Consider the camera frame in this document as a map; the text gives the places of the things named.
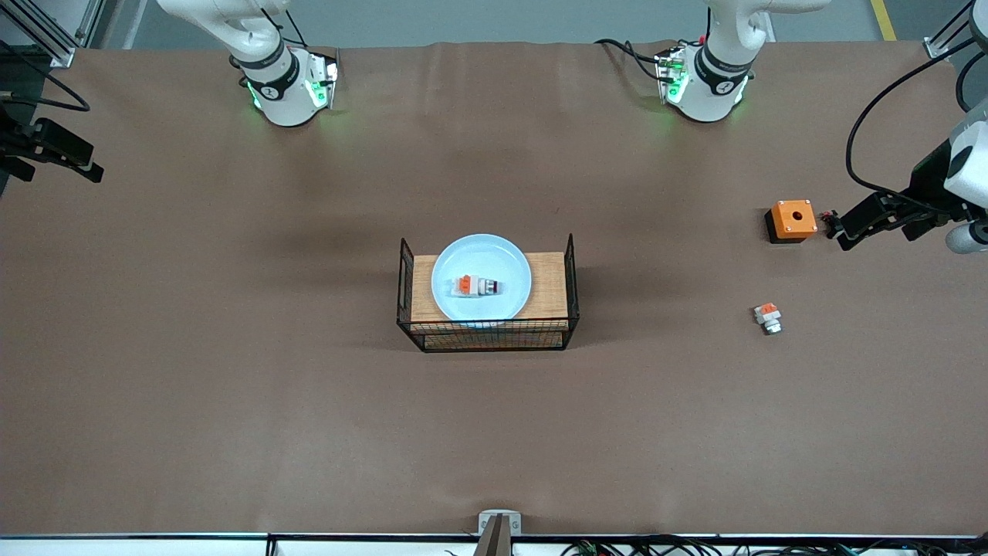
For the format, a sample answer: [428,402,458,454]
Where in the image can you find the grey camera post bracket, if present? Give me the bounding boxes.
[472,510,523,556]

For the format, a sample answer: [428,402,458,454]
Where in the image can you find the light blue round plate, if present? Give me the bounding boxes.
[431,234,533,322]

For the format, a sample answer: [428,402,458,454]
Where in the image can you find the red-tipped white orange button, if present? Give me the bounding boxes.
[452,276,504,299]

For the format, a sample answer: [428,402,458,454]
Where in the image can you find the orange button enclosure box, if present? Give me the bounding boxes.
[764,199,819,245]

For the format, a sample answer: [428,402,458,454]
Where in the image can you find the aluminium frame profile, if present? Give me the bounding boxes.
[0,0,105,69]
[926,0,988,61]

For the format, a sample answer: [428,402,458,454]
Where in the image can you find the brown table cover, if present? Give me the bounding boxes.
[0,39,988,537]

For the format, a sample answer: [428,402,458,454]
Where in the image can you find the black cable bundle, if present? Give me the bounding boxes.
[560,535,988,556]

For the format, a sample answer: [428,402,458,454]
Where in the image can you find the black wire rack wooden shelf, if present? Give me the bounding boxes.
[396,233,580,354]

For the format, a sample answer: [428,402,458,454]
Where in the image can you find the black base power cable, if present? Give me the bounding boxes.
[594,37,666,82]

